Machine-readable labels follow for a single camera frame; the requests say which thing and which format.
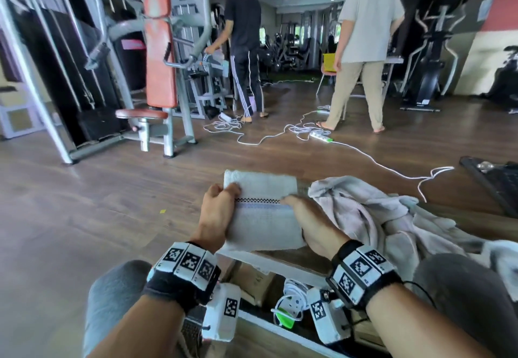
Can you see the yellow plastic crate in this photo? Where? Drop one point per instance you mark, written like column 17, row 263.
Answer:
column 329, row 62

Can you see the row of black gym machines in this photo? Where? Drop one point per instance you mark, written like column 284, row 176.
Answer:
column 291, row 46

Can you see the black gym equipment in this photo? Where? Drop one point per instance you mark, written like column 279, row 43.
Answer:
column 504, row 82

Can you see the grey towel striped border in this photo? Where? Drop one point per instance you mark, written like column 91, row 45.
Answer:
column 263, row 224

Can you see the white green power strip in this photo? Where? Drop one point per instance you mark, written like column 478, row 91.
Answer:
column 321, row 136

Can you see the white green socket adapter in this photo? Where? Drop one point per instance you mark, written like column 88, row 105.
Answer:
column 289, row 305

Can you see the black wristband with marker tags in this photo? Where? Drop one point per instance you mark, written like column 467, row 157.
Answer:
column 182, row 273
column 364, row 273

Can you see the white folding table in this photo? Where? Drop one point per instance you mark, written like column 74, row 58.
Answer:
column 394, row 60

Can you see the flat white power strip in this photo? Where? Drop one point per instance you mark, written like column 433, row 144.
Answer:
column 225, row 117

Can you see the low wooden table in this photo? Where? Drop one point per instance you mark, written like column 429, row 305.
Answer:
column 259, row 262

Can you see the orange padded gym machine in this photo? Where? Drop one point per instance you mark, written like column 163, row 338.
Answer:
column 160, row 62

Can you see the person's right forearm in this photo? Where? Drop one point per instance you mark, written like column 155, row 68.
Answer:
column 421, row 325

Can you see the black elliptical trainer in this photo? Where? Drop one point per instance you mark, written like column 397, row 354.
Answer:
column 429, row 66

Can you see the person's left hand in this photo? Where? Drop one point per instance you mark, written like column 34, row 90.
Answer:
column 214, row 216

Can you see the black perforated platform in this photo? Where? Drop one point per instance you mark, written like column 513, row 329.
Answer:
column 497, row 188

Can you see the silver metal part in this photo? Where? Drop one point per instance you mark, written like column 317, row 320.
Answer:
column 485, row 166

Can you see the person's left forearm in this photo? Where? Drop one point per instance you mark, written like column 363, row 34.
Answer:
column 141, row 329

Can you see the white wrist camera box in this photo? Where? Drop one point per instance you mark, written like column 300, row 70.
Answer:
column 328, row 317
column 222, row 309

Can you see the cardboard box with label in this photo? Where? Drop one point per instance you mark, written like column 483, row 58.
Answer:
column 251, row 285

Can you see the plain cardboard box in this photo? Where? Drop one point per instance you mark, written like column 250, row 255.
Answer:
column 368, row 329

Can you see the person's left leg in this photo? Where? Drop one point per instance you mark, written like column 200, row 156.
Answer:
column 113, row 289

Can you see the heap of grey towels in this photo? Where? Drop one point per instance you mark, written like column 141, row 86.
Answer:
column 388, row 224

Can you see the person's right hand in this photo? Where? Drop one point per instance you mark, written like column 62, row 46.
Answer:
column 319, row 232

